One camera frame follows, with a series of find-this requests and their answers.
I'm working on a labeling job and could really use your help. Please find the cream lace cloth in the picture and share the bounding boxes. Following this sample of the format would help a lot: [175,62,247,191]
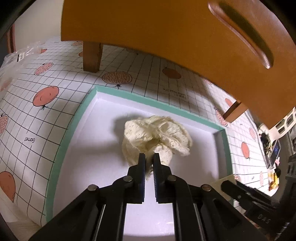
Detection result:
[122,115,193,179]

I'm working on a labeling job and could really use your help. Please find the white tray with teal rim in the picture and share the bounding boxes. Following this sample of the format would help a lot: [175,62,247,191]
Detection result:
[46,86,232,240]

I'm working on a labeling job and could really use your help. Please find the clutter of small toys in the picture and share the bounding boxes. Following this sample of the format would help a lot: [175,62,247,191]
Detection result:
[259,132,281,191]

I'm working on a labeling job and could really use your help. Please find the white shelf unit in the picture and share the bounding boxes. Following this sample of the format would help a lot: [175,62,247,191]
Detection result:
[275,107,295,137]

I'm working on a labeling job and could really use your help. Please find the pomegranate patterned grid mat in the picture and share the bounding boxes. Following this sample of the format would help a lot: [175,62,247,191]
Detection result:
[1,38,268,225]

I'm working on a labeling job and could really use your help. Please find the open lower wooden drawer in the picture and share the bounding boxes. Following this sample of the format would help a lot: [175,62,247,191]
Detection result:
[60,0,296,129]

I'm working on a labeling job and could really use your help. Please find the clear plastic bag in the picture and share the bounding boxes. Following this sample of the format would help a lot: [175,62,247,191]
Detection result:
[1,41,42,92]

